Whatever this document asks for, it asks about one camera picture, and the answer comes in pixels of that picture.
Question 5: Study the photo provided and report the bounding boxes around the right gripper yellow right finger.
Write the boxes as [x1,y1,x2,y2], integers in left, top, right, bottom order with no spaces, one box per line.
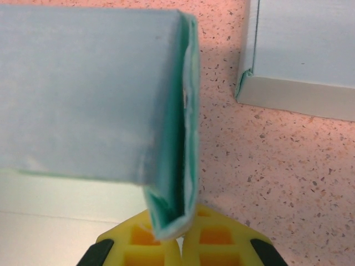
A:
[181,203,288,266]

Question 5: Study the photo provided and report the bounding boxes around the light blue paper box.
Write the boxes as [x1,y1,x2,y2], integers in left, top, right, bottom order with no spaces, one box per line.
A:
[234,0,355,122]
[0,5,202,266]

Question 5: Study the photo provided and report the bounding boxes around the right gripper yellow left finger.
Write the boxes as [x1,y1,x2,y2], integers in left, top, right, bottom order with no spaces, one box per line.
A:
[79,209,183,266]

